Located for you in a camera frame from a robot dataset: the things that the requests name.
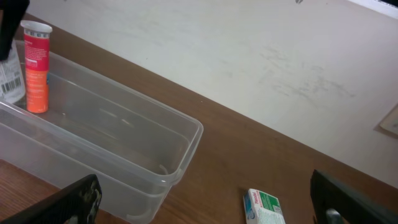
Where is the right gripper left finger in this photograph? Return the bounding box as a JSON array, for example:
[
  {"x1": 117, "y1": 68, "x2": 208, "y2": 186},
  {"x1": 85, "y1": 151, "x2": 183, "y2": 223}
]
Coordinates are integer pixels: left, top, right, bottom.
[{"x1": 1, "y1": 174, "x2": 102, "y2": 224}]

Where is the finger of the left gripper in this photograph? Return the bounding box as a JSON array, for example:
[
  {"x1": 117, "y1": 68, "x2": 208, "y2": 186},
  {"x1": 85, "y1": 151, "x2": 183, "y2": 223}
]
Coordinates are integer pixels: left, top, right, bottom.
[{"x1": 1, "y1": 0, "x2": 30, "y2": 61}]

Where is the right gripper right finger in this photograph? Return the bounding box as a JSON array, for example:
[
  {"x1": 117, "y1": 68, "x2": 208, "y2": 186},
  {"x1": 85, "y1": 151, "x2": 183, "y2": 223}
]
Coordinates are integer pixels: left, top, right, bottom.
[{"x1": 310, "y1": 170, "x2": 397, "y2": 224}]

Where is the orange tablet tube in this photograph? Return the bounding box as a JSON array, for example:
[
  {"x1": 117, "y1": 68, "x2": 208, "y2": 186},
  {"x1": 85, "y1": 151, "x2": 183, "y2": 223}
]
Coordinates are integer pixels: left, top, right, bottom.
[{"x1": 21, "y1": 20, "x2": 52, "y2": 113}]

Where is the white spray bottle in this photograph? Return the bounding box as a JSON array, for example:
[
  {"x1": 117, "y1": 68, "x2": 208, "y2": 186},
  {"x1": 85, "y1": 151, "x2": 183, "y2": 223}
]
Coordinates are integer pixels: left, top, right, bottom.
[{"x1": 1, "y1": 40, "x2": 25, "y2": 104}]

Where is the clear plastic container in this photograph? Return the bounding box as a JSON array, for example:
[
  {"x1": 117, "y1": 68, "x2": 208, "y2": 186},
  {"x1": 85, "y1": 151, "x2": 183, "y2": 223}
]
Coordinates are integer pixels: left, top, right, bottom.
[{"x1": 1, "y1": 53, "x2": 203, "y2": 223}]

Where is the white green medicine box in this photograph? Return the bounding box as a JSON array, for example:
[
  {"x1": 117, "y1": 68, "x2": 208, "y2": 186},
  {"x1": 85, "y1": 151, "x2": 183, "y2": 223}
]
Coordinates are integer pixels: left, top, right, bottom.
[{"x1": 243, "y1": 189, "x2": 285, "y2": 224}]

